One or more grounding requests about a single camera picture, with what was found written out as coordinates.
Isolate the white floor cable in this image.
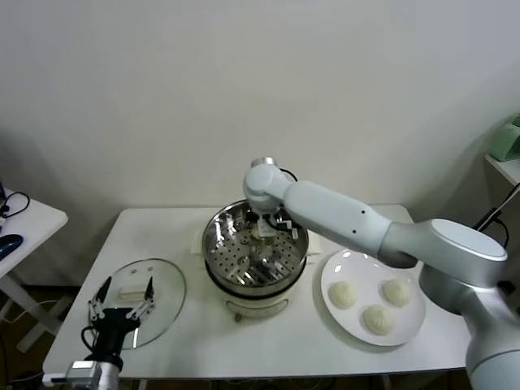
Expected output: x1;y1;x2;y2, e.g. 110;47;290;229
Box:
0;299;62;324

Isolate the blue computer mouse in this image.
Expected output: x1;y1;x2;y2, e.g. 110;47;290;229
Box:
0;234;24;257

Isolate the round glass pot lid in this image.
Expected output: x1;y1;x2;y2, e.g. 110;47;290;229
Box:
88;258;188;350

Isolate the black power adapter cable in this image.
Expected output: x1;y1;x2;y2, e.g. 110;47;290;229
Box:
473;206;511;245

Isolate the black looped cable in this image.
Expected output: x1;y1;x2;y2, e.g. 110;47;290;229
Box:
0;191;32;223

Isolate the stainless steel steamer basket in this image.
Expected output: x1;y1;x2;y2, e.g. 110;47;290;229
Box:
201;198;310;288

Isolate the pale green appliance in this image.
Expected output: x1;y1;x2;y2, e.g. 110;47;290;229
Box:
489;115;520;163

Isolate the white shelf table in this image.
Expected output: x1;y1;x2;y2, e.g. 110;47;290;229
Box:
483;152;520;188

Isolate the white side table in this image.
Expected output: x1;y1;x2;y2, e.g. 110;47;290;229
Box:
0;198;69;354

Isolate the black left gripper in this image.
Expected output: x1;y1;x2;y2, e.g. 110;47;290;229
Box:
83;275;156;362

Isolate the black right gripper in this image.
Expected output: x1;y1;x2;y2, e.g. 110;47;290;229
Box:
242;207;285;239

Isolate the cream electric cooker base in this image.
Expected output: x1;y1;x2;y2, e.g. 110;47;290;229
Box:
189;229;322;324

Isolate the round white plate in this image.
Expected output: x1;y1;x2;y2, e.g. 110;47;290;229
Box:
319;247;427;348

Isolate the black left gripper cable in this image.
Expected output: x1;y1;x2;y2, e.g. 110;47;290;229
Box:
80;324;101;355

